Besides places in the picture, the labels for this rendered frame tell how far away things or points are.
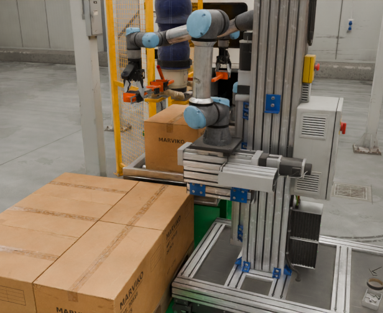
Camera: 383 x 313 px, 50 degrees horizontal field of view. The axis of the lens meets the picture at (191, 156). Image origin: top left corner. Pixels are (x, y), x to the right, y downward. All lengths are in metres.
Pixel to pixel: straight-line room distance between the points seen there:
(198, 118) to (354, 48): 9.55
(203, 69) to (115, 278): 1.02
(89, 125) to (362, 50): 8.53
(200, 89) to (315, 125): 0.59
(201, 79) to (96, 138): 2.12
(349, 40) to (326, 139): 9.23
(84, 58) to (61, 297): 2.30
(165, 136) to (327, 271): 1.35
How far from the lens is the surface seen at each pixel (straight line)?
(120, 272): 2.01
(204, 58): 1.90
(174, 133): 2.84
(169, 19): 2.69
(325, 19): 11.30
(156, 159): 2.96
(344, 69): 11.22
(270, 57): 2.13
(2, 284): 2.16
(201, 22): 1.86
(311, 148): 2.15
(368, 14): 11.27
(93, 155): 3.96
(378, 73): 5.43
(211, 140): 2.08
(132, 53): 2.24
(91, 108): 3.83
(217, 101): 2.04
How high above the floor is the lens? 1.69
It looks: 20 degrees down
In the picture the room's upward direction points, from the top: straight up
